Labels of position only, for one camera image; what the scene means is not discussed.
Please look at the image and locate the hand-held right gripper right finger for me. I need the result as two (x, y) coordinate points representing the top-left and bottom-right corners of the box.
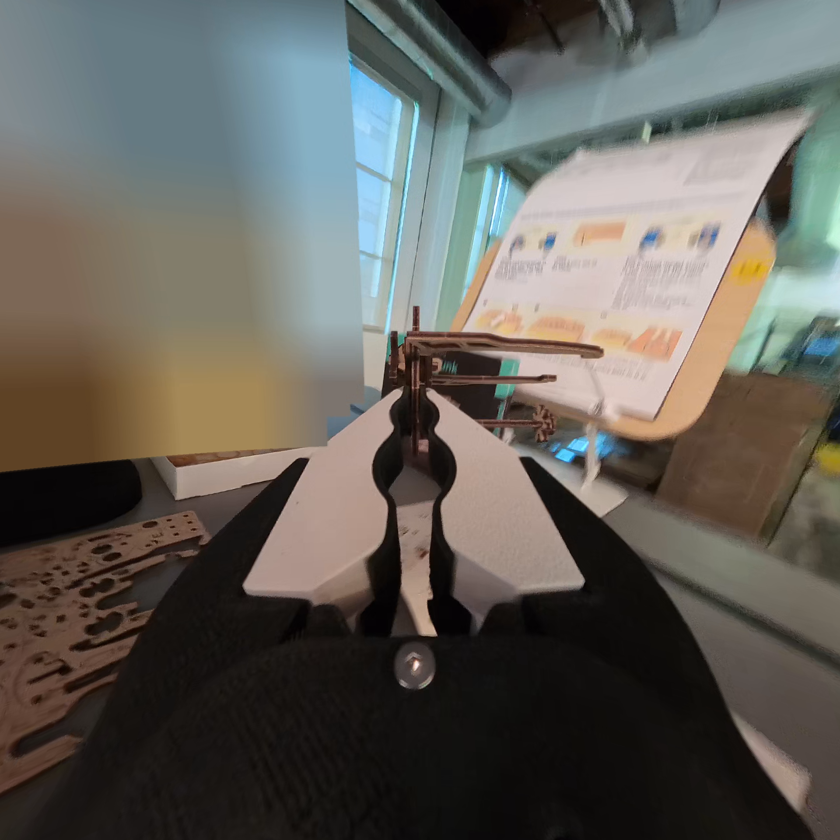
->
(420, 388), (586, 636)

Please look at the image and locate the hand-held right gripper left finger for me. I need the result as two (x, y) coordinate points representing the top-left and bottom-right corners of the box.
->
(243, 388), (403, 636)

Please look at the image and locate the wooden model assembly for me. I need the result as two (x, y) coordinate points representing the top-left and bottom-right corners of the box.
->
(387, 305), (605, 473)

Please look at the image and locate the wooden laser-cut part sheet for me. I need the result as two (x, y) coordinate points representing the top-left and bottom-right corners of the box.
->
(0, 511), (211, 795)

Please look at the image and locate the black model kit box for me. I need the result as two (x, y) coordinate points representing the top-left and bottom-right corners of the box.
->
(381, 351), (519, 447)

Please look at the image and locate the assembly leaflet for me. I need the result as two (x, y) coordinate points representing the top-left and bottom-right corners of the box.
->
(397, 489), (815, 818)

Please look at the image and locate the white cardboard box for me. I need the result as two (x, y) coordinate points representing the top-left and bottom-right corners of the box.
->
(151, 446), (329, 501)

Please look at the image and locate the brown cardboard box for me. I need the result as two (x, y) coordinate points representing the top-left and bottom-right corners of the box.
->
(656, 371), (834, 546)

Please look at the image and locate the printed instruction sheet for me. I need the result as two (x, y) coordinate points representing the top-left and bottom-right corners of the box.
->
(459, 108), (815, 421)

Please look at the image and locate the large window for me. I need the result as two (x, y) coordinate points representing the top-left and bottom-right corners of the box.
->
(348, 56), (421, 329)

